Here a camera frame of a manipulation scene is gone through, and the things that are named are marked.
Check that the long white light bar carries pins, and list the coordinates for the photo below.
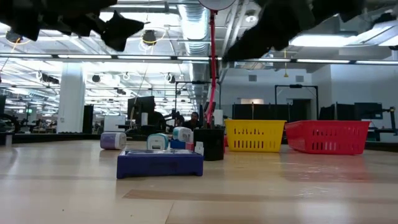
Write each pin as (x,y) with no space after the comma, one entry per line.
(140,57)

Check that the red plastic basket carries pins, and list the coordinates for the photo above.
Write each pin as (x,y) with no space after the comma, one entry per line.
(326,137)

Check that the white cabinet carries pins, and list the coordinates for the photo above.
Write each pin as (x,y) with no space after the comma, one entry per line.
(114,123)

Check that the teal rimmed white charger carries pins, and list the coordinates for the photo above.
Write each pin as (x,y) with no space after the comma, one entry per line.
(157,142)

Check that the white column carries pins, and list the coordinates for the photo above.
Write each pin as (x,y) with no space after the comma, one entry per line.
(71,99)

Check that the cyan white charger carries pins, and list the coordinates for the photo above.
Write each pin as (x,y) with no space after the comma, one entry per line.
(183,134)

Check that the black stand frame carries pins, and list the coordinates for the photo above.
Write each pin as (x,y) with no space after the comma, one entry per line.
(296,86)

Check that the black charger white label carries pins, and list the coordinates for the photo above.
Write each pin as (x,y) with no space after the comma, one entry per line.
(213,146)

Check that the black tower speaker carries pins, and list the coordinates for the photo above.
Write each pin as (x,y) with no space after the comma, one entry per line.
(88,118)

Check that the black partition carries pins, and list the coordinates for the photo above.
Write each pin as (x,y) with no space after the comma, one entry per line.
(261,112)

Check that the yellow plastic basket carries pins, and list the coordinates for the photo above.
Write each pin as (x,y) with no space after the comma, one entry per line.
(255,137)

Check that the blue case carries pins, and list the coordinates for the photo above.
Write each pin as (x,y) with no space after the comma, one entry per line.
(158,165)

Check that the black ceiling speaker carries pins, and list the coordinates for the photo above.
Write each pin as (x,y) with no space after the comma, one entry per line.
(14,36)
(149,37)

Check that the yellow hanging pendant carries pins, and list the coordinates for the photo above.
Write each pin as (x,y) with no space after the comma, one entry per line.
(285,65)

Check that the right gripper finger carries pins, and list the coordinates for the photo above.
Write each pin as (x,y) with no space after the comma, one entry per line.
(267,34)

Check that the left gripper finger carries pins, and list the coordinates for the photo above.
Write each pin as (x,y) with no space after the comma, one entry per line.
(85,26)
(121,29)

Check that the person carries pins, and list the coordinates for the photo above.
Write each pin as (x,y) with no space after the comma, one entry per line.
(193,123)
(157,119)

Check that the small gray post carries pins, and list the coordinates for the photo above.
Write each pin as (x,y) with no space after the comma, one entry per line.
(8,139)

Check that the purple white charger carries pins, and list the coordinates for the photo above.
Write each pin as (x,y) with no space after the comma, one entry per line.
(113,141)

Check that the black monitor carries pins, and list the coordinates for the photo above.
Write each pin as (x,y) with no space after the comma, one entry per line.
(140,109)

